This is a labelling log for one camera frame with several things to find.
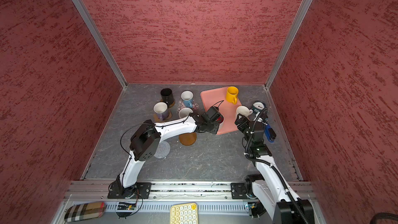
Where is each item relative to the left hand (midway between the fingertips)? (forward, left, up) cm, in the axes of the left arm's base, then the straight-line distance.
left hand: (214, 129), depth 91 cm
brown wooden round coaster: (-4, +16, -5) cm, 17 cm away
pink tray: (+29, -3, -5) cm, 30 cm away
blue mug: (+23, +19, +2) cm, 30 cm away
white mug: (+13, -19, +3) cm, 23 cm away
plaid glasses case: (-40, +59, -2) cm, 71 cm away
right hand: (+1, -13, +10) cm, 16 cm away
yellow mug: (+25, -13, +3) cm, 28 cm away
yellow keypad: (-40, +15, -2) cm, 43 cm away
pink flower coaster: (+20, +13, -4) cm, 24 cm away
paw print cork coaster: (+10, +39, -4) cm, 40 cm away
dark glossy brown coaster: (+21, +29, -4) cm, 36 cm away
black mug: (+22, +32, +4) cm, 39 cm away
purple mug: (+15, +35, -1) cm, 38 cm away
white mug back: (+10, +19, +2) cm, 22 cm away
